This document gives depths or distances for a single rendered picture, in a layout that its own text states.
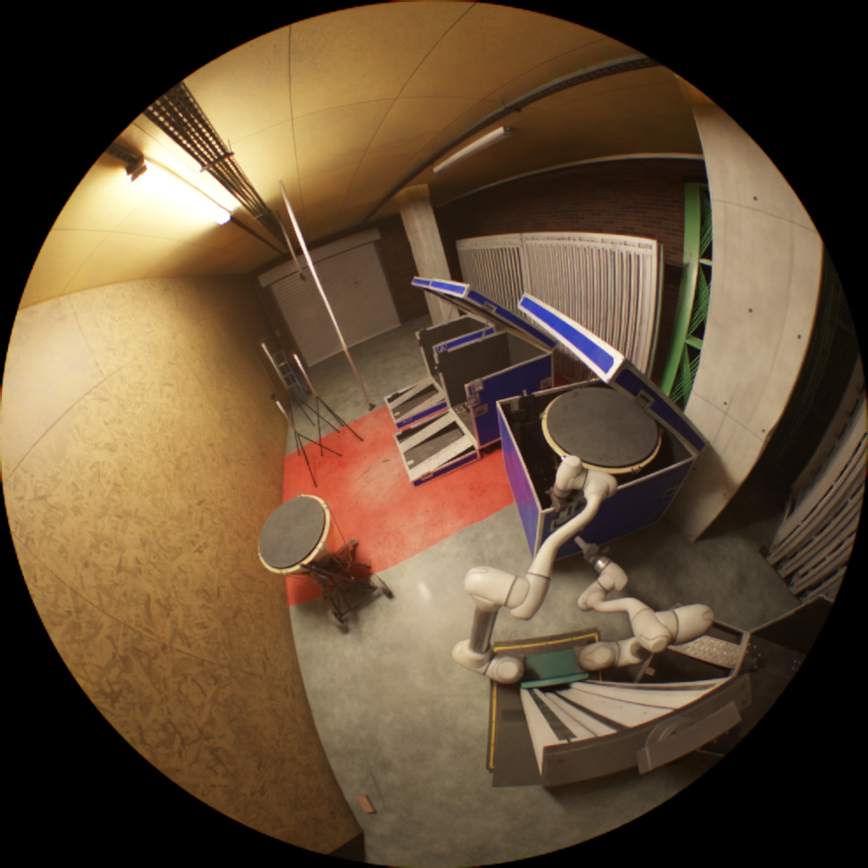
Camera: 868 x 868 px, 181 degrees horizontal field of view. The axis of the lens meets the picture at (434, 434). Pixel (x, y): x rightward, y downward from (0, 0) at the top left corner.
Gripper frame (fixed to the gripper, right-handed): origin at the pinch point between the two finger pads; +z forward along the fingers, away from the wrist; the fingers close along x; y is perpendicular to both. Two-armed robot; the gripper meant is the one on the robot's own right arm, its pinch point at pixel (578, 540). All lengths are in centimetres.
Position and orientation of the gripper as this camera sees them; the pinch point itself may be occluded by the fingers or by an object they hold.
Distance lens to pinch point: 161.5
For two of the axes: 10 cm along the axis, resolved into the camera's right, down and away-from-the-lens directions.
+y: -8.6, 4.7, -2.1
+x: 2.5, 7.4, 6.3
